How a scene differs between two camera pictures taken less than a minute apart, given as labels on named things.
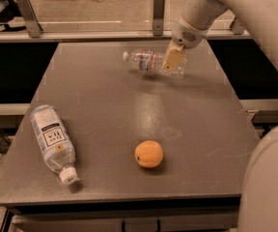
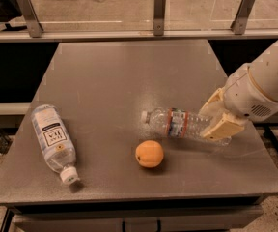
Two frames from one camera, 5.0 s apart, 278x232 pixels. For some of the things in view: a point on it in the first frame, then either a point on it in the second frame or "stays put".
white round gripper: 186,36 to 245,96
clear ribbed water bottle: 152,62 to 176,123
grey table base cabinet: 208,215 stays put
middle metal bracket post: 159,9 stays put
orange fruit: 149,154 stays put
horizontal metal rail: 102,36 stays put
